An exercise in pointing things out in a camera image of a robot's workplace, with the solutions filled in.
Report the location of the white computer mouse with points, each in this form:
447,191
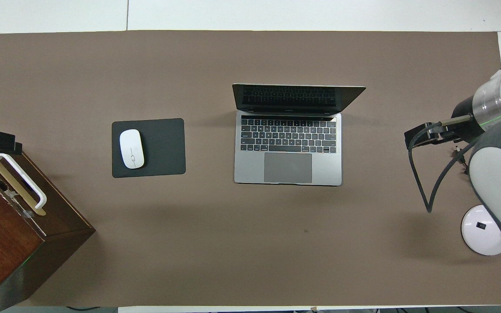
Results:
131,149

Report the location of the dark brown wooden box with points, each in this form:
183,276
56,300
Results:
2,226

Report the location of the white desk lamp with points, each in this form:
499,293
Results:
481,230

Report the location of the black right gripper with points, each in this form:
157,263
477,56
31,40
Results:
463,119

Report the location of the grey aluminium laptop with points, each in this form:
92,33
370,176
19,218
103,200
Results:
294,167

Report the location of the brown table mat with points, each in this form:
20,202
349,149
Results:
233,252

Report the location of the black mouse pad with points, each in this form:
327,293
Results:
163,148

